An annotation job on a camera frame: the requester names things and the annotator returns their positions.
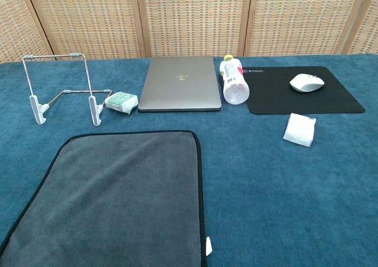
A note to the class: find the blue carpet table cover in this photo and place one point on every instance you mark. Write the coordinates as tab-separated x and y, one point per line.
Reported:
280	196

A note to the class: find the white computer mouse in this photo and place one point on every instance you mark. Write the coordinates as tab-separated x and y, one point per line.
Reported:
305	83

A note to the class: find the black mouse pad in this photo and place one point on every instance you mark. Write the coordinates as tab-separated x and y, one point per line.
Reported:
277	101

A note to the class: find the woven wooden folding screen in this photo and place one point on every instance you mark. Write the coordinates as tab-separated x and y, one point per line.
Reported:
192	19

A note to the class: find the green tissue pack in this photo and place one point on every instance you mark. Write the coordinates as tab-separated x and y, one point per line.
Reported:
121	101

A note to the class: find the white tissue pack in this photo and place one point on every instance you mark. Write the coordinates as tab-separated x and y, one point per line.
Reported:
299	129

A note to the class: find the grey and blue microfiber cloth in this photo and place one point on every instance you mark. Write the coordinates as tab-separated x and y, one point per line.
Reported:
118	190

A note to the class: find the clear plastic bottle yellow cap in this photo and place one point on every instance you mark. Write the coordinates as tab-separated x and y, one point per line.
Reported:
234	84

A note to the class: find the silver closed laptop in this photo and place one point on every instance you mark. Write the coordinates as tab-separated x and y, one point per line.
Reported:
180	89

